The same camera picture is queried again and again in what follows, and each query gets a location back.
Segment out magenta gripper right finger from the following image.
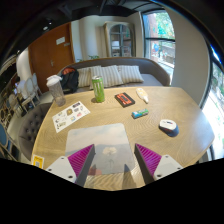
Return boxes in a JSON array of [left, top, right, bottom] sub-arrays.
[[134, 144, 182, 184]]

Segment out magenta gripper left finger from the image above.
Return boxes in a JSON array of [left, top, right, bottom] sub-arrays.
[[47, 144, 95, 187]]

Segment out painted sky mouse pad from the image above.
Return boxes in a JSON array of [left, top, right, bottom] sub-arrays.
[[65, 123, 135, 175]]

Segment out white and navy computer mouse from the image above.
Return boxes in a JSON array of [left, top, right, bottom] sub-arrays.
[[159, 119, 179, 137]]

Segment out yellow sticker card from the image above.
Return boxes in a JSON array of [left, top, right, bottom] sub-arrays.
[[32, 155, 44, 168]]

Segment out small teal wrapped pack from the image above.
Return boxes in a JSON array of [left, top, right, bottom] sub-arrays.
[[131, 108, 149, 119]]

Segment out white sticker sheet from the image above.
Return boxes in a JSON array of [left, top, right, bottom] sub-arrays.
[[52, 101, 90, 133]]

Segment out grey tufted chair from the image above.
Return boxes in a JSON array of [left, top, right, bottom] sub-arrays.
[[18, 103, 51, 161]]

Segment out white glue bottle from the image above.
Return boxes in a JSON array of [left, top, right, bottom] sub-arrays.
[[136, 88, 149, 104]]

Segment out green drink can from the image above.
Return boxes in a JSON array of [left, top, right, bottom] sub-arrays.
[[92, 76, 105, 102]]

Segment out clear plastic shaker bottle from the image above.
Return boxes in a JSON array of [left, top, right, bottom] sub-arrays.
[[47, 75, 66, 106]]

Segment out white chair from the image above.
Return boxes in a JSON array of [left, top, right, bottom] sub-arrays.
[[17, 77, 39, 105]]

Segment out black backpack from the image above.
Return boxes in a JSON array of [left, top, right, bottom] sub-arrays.
[[60, 67, 79, 94]]

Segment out grey curved sofa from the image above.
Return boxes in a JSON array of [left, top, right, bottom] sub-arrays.
[[58, 57, 170, 92]]

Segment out striped cushion left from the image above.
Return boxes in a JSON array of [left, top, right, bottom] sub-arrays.
[[78, 66, 101, 87]]

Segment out striped cushion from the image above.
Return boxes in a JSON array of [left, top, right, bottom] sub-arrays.
[[117, 65, 144, 83], [90, 65, 123, 88], [78, 66, 101, 87]]

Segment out striped cushion right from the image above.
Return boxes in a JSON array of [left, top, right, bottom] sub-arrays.
[[117, 65, 144, 83]]

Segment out striped cushion middle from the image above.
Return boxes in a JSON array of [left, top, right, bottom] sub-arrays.
[[90, 65, 123, 88]]

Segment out orange wooden door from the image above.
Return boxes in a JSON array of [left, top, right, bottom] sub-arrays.
[[28, 23, 74, 93]]

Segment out wooden glass-door cabinet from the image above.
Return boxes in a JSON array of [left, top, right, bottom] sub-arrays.
[[104, 22, 136, 57]]

